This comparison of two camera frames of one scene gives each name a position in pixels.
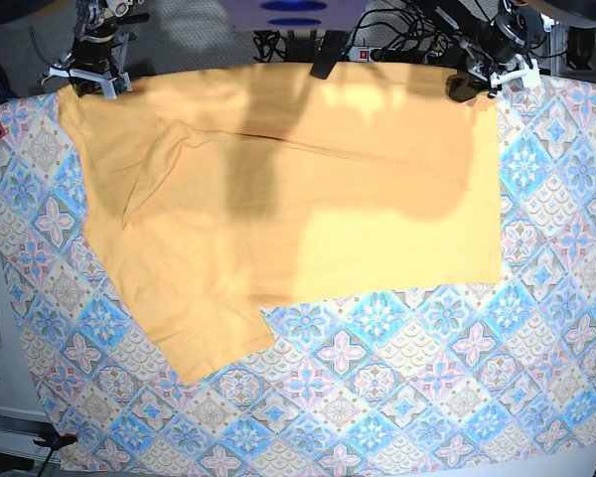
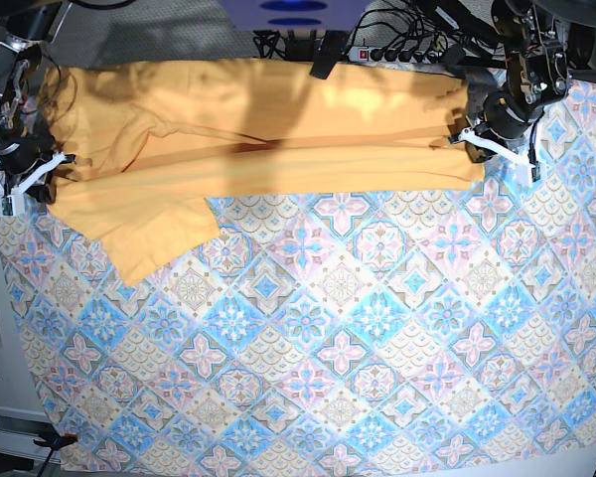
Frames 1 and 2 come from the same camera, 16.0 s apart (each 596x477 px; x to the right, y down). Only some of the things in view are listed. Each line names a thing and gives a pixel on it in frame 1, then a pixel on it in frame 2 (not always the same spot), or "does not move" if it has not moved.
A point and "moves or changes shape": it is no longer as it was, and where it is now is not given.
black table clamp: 332,49 does not move
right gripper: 497,45 -> 507,120
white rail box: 15,431 does not move
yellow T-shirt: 218,191 moves or changes shape
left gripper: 93,54 -> 21,153
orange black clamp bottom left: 57,441 does not move
